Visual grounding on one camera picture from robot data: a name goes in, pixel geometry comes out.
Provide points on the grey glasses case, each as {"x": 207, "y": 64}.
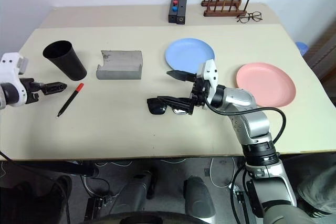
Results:
{"x": 123, "y": 61}

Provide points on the dark grey rounded robot leg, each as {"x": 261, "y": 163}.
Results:
{"x": 131, "y": 195}
{"x": 198, "y": 197}

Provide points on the black marker with red cap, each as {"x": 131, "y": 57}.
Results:
{"x": 70, "y": 100}

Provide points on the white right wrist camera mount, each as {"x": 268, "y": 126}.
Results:
{"x": 210, "y": 72}

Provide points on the black floor device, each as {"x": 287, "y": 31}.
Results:
{"x": 97, "y": 207}

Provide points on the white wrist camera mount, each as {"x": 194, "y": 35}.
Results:
{"x": 210, "y": 72}
{"x": 10, "y": 62}

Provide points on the plain black box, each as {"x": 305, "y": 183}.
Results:
{"x": 181, "y": 15}

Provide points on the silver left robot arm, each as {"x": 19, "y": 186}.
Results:
{"x": 8, "y": 93}

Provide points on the black-framed clear eyeglasses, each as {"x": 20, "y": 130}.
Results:
{"x": 249, "y": 16}

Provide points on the brown wooden furniture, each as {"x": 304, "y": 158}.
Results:
{"x": 325, "y": 51}

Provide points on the olive grey rounded shape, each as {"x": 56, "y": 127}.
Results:
{"x": 288, "y": 216}

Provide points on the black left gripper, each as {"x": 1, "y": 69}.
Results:
{"x": 31, "y": 89}

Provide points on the black sunglasses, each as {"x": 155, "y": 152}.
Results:
{"x": 157, "y": 108}

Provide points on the brown wooden peg rack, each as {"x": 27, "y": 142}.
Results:
{"x": 223, "y": 13}

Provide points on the person's leg in grey trousers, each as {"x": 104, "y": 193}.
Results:
{"x": 320, "y": 187}

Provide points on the black plastic cup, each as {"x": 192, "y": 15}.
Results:
{"x": 68, "y": 64}

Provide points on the blue round container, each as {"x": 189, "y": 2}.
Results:
{"x": 302, "y": 48}

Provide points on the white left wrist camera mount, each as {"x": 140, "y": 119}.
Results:
{"x": 10, "y": 62}

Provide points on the blue plate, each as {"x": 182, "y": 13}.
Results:
{"x": 189, "y": 53}

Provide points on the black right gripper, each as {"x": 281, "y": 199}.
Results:
{"x": 198, "y": 90}

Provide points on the black box with coloured knobs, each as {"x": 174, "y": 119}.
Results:
{"x": 172, "y": 16}

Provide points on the pink plate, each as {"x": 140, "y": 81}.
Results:
{"x": 265, "y": 85}

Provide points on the black table frame bar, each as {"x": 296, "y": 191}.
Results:
{"x": 52, "y": 167}

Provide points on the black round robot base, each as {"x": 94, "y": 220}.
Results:
{"x": 157, "y": 218}

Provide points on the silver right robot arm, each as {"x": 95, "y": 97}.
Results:
{"x": 252, "y": 119}

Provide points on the black bulky floor object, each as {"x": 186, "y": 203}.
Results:
{"x": 31, "y": 203}

